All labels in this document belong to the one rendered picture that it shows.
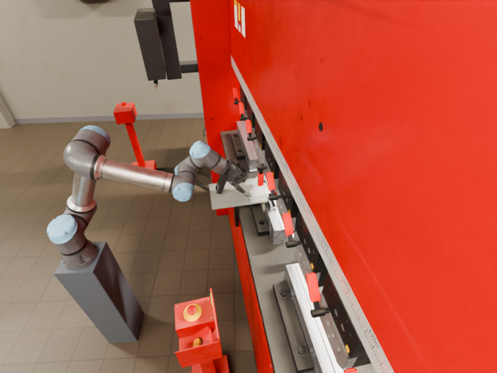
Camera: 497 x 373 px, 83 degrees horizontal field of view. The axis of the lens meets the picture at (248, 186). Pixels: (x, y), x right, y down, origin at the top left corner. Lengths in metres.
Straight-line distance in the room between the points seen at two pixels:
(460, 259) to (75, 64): 4.54
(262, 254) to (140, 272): 1.35
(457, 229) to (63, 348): 2.24
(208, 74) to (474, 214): 1.79
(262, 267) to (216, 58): 1.31
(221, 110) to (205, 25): 0.54
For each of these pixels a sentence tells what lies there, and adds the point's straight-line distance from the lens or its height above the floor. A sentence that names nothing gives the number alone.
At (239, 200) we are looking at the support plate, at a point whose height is 1.00.
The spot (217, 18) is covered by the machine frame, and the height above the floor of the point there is 1.60.
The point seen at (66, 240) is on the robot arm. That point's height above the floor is 0.96.
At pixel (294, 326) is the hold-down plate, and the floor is 0.91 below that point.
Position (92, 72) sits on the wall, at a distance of 4.57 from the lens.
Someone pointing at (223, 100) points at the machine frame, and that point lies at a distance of 2.03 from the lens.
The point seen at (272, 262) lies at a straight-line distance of 1.24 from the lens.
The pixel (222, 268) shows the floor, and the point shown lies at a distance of 2.29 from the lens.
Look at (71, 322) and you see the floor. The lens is 2.41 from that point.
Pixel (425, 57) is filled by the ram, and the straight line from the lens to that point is 0.36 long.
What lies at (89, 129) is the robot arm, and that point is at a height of 1.37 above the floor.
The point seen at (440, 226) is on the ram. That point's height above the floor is 1.66.
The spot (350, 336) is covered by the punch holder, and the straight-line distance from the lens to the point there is 0.66.
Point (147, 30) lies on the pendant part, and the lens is 2.04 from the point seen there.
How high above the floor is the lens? 1.89
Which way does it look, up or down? 40 degrees down
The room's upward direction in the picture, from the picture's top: 1 degrees counter-clockwise
